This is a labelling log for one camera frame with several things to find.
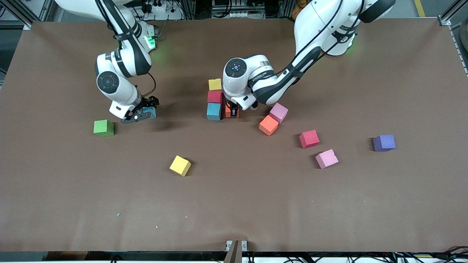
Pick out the green foam cube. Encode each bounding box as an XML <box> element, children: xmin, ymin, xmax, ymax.
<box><xmin>93</xmin><ymin>119</ymin><xmax>114</xmax><ymax>137</ymax></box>

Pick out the paper table cover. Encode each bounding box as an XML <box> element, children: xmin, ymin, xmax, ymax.
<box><xmin>0</xmin><ymin>18</ymin><xmax>468</xmax><ymax>252</ymax></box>

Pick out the white power strip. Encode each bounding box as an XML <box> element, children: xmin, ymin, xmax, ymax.
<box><xmin>226</xmin><ymin>10</ymin><xmax>254</xmax><ymax>19</ymax></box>
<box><xmin>144</xmin><ymin>0</ymin><xmax>168</xmax><ymax>13</ymax></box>

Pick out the pink foam cube with notch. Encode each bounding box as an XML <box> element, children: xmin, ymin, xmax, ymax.
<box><xmin>315</xmin><ymin>149</ymin><xmax>339</xmax><ymax>169</ymax></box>

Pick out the net bag of oranges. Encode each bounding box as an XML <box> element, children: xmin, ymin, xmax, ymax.
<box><xmin>292</xmin><ymin>0</ymin><xmax>307</xmax><ymax>20</ymax></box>

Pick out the purple foam cube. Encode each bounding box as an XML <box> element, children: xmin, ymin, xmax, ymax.
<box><xmin>373</xmin><ymin>134</ymin><xmax>396</xmax><ymax>152</ymax></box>

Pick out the aluminium frame post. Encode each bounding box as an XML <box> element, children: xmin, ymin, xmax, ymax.
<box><xmin>0</xmin><ymin>0</ymin><xmax>55</xmax><ymax>30</ymax></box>
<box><xmin>438</xmin><ymin>0</ymin><xmax>468</xmax><ymax>27</ymax></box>

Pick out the grey metal clamp bracket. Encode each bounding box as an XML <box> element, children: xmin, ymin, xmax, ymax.
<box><xmin>226</xmin><ymin>240</ymin><xmax>248</xmax><ymax>263</ymax></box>

